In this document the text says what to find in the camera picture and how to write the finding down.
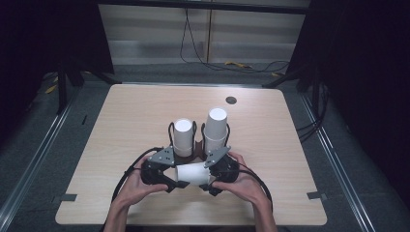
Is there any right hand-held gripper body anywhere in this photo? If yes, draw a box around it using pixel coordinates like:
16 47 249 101
203 145 241 183

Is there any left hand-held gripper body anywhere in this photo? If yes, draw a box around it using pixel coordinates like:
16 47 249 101
140 146 177 187

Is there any brown double cup holder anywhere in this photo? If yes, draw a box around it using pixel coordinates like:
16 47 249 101
167 119 232 162

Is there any person's right hand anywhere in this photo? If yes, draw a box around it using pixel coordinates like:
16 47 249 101
212 151 271 208

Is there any person's left hand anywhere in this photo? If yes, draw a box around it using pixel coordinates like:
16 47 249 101
114 154 169 208

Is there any yellow object on floor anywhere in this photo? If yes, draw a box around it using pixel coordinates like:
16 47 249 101
223 60 254 70

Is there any black stand leg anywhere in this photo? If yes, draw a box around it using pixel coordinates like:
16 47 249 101
261 65 311 90

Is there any black metal stand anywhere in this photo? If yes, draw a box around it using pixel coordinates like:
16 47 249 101
55 57 122 116

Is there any black overhead bar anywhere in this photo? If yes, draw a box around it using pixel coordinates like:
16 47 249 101
97 0 311 15

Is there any left hand-held gripper cable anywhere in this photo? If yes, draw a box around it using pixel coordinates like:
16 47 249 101
110 146 164 203

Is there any hand-held gripper cable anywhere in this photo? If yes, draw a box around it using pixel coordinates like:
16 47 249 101
237 161 275 213
110 146 164 203

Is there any right hand-held gripper cable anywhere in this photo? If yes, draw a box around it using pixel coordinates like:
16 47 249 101
237 161 275 213

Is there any bundle of black cables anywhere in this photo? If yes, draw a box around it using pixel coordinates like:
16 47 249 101
295 80 331 143

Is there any black hanging cable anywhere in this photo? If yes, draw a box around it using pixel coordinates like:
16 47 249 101
179 8 291 73

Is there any metal floor rail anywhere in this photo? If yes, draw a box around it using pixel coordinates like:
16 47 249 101
0 86 82 224
299 93 377 232

